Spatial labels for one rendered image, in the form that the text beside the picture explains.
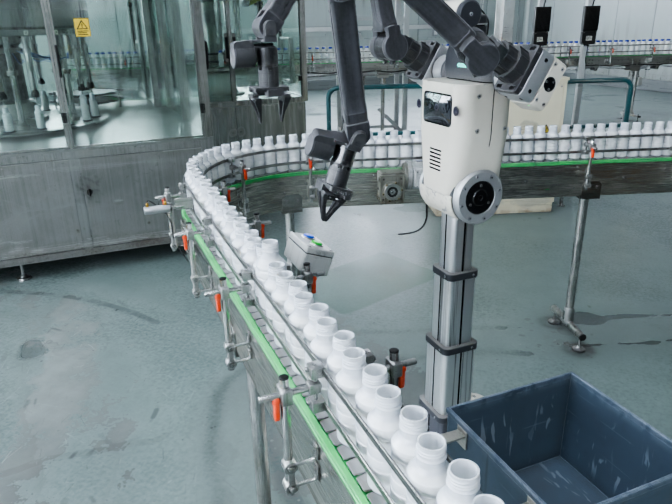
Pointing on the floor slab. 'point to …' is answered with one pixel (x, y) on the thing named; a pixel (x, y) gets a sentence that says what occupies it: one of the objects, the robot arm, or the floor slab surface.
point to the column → (504, 19)
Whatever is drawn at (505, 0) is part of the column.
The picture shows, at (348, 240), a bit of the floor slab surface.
